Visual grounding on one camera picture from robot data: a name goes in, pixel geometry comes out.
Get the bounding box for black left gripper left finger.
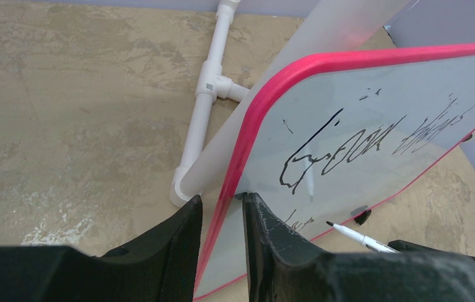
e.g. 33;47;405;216
0;196;203;301

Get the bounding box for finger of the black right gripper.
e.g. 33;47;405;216
387;239;475;288

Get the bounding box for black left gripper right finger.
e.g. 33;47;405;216
242;193;475;301

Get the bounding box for black white marker pen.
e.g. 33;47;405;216
326;221;399;254

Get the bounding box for pink-framed whiteboard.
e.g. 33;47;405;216
194;43;475;300

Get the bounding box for black whiteboard foot left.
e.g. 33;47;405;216
354;209;372;226

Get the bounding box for white PVC pole middle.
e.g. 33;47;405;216
169;0;249;207

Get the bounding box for white pvc pole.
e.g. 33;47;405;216
180;1;407;201
169;0;249;207

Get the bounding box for white PVC pole left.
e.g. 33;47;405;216
180;1;407;201

